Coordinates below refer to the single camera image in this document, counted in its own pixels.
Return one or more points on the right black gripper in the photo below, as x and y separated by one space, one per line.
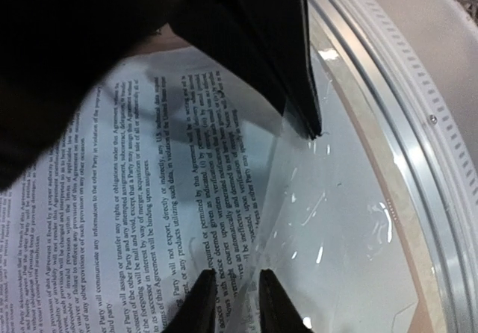
54 51

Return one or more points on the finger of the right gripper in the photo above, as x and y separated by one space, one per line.
303 99

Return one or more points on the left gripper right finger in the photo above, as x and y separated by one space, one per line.
277 312

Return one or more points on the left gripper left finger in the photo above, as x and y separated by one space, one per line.
197 314

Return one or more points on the translucent brown folder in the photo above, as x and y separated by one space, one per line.
325 229

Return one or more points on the printed paper sheet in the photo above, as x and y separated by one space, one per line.
161 175

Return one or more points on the perforated metal strip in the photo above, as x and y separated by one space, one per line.
445 41

